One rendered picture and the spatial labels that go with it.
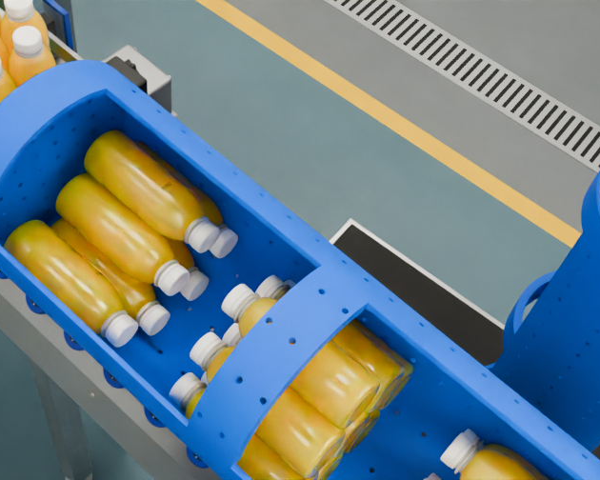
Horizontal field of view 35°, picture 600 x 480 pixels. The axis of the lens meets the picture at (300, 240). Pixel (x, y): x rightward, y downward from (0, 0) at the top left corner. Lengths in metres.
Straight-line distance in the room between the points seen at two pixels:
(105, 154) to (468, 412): 0.54
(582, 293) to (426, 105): 1.44
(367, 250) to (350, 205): 0.28
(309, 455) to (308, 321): 0.15
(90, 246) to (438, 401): 0.48
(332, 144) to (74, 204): 1.55
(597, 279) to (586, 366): 0.20
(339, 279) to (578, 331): 0.63
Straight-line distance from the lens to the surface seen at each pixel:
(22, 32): 1.41
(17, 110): 1.14
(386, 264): 2.32
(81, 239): 1.26
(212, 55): 2.87
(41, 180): 1.29
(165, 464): 1.29
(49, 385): 1.68
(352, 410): 1.01
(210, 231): 1.16
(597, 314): 1.51
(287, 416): 1.04
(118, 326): 1.16
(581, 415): 1.77
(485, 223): 2.64
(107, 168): 1.21
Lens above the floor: 2.09
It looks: 57 degrees down
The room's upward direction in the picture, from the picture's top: 12 degrees clockwise
